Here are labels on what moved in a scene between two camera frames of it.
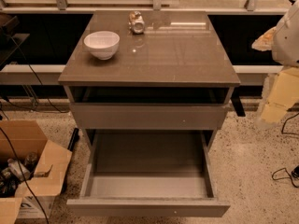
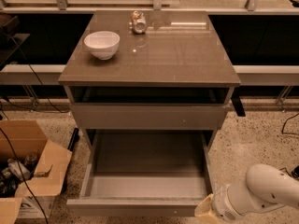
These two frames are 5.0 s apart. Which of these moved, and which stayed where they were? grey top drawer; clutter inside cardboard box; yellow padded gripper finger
Moved: yellow padded gripper finger
Stayed: clutter inside cardboard box; grey top drawer
